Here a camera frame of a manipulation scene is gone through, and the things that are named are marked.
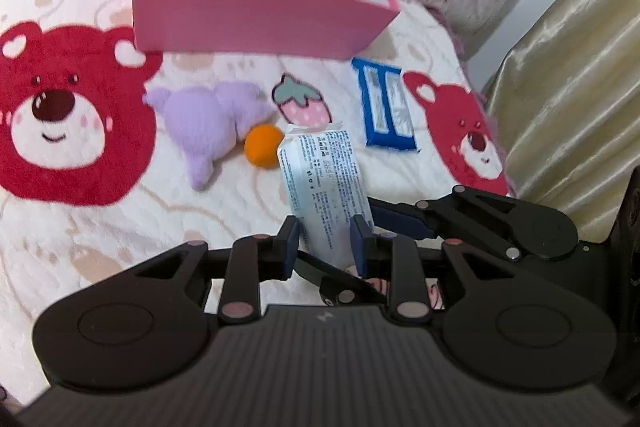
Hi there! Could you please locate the white tissue packet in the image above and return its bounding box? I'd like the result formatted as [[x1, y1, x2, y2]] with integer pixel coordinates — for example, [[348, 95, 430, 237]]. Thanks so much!
[[277, 123, 375, 270]]

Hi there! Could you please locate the blue snack packet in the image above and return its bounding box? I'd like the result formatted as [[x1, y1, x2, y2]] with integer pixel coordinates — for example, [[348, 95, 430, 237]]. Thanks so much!
[[351, 57, 422, 152]]

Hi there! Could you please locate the gold curtain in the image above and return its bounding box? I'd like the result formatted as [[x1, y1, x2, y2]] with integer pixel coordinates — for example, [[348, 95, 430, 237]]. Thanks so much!
[[482, 0, 640, 248]]

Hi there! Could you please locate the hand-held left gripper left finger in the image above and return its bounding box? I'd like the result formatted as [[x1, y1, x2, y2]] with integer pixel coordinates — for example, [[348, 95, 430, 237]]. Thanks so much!
[[135, 216, 300, 324]]

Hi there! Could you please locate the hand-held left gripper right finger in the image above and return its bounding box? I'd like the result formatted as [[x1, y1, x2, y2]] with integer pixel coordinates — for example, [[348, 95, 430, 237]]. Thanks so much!
[[351, 216, 506, 323]]

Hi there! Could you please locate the bear printed blanket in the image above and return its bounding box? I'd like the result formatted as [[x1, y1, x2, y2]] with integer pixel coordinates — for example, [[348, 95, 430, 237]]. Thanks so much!
[[0, 0, 516, 408]]

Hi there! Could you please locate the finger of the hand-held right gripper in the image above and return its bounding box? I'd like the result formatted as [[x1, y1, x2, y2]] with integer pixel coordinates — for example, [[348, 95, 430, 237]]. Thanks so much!
[[370, 185, 523, 258], [295, 251, 388, 305]]

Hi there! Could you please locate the orange ball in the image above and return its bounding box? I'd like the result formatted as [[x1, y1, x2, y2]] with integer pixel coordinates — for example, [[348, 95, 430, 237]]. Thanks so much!
[[244, 124, 285, 168]]

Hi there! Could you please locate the purple plush toy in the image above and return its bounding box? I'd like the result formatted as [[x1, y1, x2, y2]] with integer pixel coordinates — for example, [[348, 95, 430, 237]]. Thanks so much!
[[143, 82, 277, 192]]

